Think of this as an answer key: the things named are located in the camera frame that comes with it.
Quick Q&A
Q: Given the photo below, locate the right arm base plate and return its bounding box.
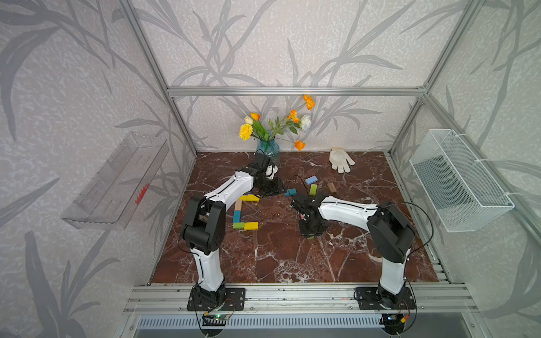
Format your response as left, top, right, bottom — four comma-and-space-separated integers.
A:
354, 286, 416, 311

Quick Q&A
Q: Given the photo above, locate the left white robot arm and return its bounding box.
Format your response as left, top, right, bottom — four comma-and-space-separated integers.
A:
180, 152, 283, 308

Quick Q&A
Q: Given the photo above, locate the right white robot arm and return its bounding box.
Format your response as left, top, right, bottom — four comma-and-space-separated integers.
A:
291, 194, 416, 309

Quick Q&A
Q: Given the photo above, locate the dark teal block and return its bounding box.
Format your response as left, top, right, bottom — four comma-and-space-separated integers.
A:
285, 188, 297, 197

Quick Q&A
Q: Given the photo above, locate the white wire mesh basket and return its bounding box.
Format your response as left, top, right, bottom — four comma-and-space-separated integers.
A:
409, 129, 515, 232

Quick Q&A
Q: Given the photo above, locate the light blue block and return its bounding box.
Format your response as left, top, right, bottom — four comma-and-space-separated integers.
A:
305, 175, 318, 184

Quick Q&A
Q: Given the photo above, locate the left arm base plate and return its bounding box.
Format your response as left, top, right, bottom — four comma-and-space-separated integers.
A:
187, 286, 246, 312

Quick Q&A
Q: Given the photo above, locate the white work glove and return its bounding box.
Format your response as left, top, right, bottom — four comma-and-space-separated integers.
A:
329, 148, 356, 174

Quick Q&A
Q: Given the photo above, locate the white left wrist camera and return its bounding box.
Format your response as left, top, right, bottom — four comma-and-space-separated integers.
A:
265, 166, 278, 180

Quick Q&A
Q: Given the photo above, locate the blue glass vase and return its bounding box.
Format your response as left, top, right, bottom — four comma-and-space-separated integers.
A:
256, 139, 280, 166

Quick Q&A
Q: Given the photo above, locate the brown wooden block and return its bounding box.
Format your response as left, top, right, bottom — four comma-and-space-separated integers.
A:
328, 183, 337, 194

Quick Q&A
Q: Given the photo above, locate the right circuit board with connector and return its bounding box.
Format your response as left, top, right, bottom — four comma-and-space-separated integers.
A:
380, 313, 409, 336

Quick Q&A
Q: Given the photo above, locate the clear plastic wall shelf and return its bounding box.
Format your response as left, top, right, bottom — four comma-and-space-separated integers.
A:
61, 132, 170, 230

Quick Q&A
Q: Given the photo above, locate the artificial flower bouquet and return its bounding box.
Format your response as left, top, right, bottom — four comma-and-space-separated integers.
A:
239, 95, 316, 141

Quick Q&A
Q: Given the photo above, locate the left green-lit circuit board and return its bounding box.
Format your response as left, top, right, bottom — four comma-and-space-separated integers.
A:
201, 313, 232, 327

